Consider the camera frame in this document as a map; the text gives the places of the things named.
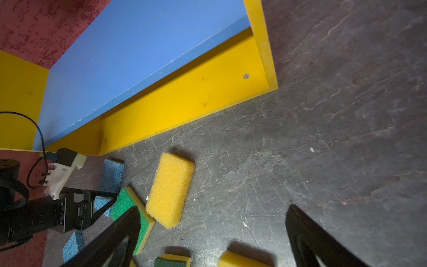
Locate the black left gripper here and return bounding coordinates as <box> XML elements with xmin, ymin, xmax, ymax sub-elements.
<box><xmin>1</xmin><ymin>188</ymin><xmax>117</xmax><ymax>247</ymax></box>

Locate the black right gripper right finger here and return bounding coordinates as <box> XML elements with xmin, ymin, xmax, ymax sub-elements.
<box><xmin>285</xmin><ymin>204</ymin><xmax>366</xmax><ymax>267</ymax></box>

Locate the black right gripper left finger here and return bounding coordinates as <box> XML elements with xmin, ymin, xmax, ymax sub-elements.
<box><xmin>63</xmin><ymin>210</ymin><xmax>137</xmax><ymax>267</ymax></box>

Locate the blue cellulose sponge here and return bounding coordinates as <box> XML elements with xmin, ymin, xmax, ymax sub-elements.
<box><xmin>62</xmin><ymin>231</ymin><xmax>85</xmax><ymax>263</ymax></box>
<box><xmin>94</xmin><ymin>159</ymin><xmax>125</xmax><ymax>217</ymax></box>

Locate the yellow foam sponge front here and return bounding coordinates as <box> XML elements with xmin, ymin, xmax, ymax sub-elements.
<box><xmin>218</xmin><ymin>250</ymin><xmax>270</xmax><ymax>267</ymax></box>

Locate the yellow shelf with coloured boards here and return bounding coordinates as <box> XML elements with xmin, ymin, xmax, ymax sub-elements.
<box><xmin>1</xmin><ymin>1</ymin><xmax>278</xmax><ymax>155</ymax></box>

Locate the dark green wavy sponge left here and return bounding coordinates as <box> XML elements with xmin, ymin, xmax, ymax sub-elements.
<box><xmin>154</xmin><ymin>254</ymin><xmax>191</xmax><ymax>267</ymax></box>

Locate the green scourer yellow sponge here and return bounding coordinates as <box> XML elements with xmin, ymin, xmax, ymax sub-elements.
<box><xmin>110</xmin><ymin>186</ymin><xmax>155</xmax><ymax>256</ymax></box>

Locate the plain yellow foam sponge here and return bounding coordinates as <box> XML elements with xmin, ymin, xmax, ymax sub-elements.
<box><xmin>146</xmin><ymin>153</ymin><xmax>195</xmax><ymax>229</ymax></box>

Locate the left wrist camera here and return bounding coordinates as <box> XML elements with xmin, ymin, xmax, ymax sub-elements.
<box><xmin>43</xmin><ymin>148</ymin><xmax>87</xmax><ymax>200</ymax></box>

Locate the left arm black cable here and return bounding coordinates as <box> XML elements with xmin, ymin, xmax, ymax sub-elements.
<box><xmin>0</xmin><ymin>111</ymin><xmax>49</xmax><ymax>189</ymax></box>

